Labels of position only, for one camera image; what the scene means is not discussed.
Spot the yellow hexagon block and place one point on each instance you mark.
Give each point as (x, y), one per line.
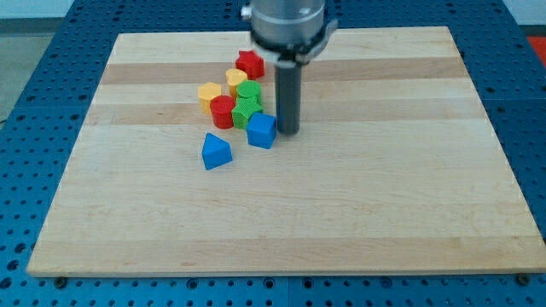
(207, 92)

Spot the green star block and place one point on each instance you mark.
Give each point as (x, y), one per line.
(243, 111)

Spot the blue triangle block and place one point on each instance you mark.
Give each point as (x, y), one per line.
(215, 152)

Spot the light wooden board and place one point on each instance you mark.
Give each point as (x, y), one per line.
(396, 170)

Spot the blue cube block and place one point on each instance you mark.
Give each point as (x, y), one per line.
(261, 130)

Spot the green cylinder block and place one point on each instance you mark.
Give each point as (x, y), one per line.
(248, 89)

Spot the yellow heart block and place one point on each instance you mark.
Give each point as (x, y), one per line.
(234, 77)

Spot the red star block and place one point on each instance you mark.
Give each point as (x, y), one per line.
(250, 63)

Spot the red cylinder block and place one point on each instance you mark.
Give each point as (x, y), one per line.
(221, 109)

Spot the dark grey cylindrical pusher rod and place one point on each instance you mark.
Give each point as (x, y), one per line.
(288, 95)

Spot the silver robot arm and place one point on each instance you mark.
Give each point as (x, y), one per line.
(288, 34)

